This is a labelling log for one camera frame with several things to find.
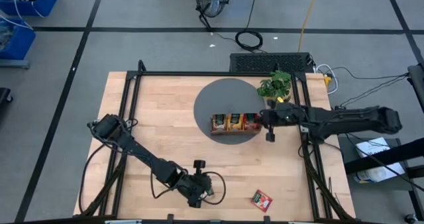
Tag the green leafy plant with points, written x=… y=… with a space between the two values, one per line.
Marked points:
x=275 y=85

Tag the black metal stand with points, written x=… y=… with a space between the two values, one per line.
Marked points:
x=381 y=157

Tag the grey round mat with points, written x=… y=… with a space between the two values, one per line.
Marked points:
x=225 y=98

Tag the red strawberry tea packet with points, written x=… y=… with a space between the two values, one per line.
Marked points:
x=261 y=201
x=250 y=121

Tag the black caster wheel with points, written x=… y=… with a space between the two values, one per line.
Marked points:
x=410 y=218

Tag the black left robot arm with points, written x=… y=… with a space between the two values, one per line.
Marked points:
x=145 y=156

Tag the yellow tag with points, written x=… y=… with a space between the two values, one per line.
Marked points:
x=280 y=99

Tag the black perforated computer case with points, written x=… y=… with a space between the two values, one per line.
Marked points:
x=265 y=62

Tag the black floor fan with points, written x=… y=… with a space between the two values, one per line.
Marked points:
x=212 y=2

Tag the blue plastic bin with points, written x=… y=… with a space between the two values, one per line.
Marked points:
x=46 y=2
x=23 y=41

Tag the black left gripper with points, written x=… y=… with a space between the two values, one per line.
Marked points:
x=195 y=186

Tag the yellow plug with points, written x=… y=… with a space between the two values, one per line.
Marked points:
x=327 y=81

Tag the wooden three-compartment tray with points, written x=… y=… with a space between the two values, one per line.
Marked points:
x=232 y=132

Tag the black table edge bracket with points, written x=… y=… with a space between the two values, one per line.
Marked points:
x=266 y=219
x=170 y=218

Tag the white paper bag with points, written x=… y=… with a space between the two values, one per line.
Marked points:
x=377 y=175

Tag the orange tea packet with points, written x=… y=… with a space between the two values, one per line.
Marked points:
x=235 y=121

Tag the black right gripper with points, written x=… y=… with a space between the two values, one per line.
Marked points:
x=285 y=116

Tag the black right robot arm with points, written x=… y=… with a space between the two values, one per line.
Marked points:
x=357 y=121

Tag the silver metal strip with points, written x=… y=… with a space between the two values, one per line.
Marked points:
x=122 y=222

